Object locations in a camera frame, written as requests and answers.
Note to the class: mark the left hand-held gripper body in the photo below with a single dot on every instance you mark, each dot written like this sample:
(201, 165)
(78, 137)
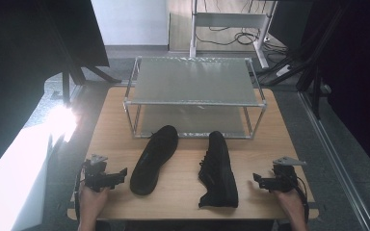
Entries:
(95, 177)

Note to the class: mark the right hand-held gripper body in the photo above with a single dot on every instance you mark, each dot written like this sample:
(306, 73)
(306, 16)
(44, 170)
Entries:
(284, 178)

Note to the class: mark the person's right hand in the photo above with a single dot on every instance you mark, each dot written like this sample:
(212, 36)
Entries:
(287, 198)

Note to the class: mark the person's left hand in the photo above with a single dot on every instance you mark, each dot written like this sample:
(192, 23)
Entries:
(93, 198)

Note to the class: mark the black sneaker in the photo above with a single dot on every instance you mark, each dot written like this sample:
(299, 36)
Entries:
(155, 160)
(219, 170)

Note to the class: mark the black tripod stand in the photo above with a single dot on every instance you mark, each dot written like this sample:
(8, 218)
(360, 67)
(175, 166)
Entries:
(77, 77)

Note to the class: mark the white power strip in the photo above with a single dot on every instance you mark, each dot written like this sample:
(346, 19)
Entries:
(283, 70)

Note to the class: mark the black metal stand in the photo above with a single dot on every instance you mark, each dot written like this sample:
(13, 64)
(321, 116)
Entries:
(311, 67)

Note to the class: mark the grey two-tier shoe rack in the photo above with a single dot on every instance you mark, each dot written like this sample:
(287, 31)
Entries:
(192, 83)

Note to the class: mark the dark curtain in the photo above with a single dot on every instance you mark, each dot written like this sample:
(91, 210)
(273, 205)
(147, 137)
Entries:
(356, 70)

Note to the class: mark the black curtain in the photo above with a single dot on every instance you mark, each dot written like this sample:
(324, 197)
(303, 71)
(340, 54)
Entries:
(29, 64)

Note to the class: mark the metal floor rail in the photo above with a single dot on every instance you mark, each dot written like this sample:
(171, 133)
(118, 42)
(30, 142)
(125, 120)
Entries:
(337, 160)

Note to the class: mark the white metal desk frame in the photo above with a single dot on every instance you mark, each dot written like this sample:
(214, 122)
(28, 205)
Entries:
(228, 20)

